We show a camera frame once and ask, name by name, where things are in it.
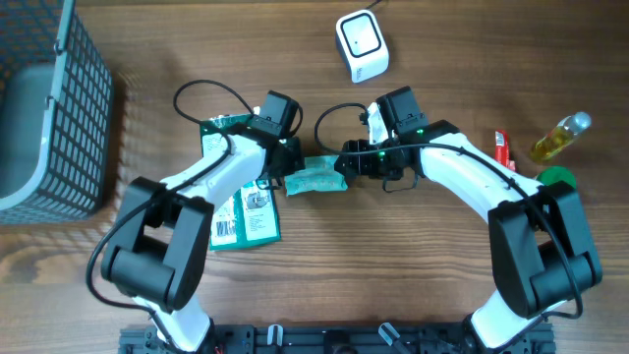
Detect mint green sachet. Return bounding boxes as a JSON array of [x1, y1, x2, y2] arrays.
[[285, 155, 348, 196]]

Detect green snack packet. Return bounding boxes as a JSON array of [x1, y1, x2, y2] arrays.
[[199, 112, 283, 252]]

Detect red Nescafe stick sachet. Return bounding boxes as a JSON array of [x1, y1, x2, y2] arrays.
[[494, 130, 511, 168]]

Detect green lid jar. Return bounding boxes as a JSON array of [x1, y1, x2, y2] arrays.
[[535, 165, 577, 189]]

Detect yellow Vim liquid bottle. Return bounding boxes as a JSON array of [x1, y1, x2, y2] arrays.
[[529, 111, 592, 163]]

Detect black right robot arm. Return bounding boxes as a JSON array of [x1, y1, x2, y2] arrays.
[[334, 87, 602, 353]]

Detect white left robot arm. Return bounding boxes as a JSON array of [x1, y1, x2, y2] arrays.
[[96, 91, 304, 353]]

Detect white barcode scanner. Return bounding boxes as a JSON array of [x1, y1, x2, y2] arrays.
[[335, 9, 389, 84]]

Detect grey plastic mesh basket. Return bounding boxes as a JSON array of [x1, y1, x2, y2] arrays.
[[1, 0, 114, 225]]

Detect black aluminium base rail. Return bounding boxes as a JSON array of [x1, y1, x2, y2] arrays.
[[118, 323, 556, 354]]

